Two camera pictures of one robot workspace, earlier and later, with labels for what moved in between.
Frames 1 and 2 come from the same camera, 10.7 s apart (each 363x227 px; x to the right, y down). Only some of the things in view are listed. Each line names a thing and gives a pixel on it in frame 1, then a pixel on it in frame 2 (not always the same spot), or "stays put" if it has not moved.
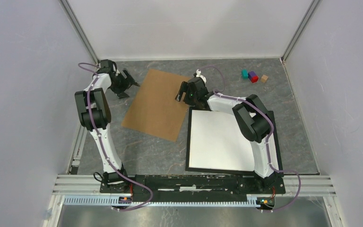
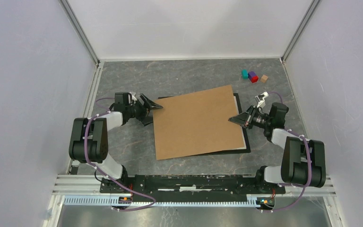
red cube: x=254 y=79 stays put
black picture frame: x=235 y=171 → x=248 y=149
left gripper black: x=129 y=81 → x=146 y=120
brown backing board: x=154 y=109 → x=197 y=122
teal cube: x=245 y=74 stays put
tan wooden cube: x=263 y=78 stays put
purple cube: x=250 y=74 stays put
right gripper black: x=184 y=87 → x=246 y=119
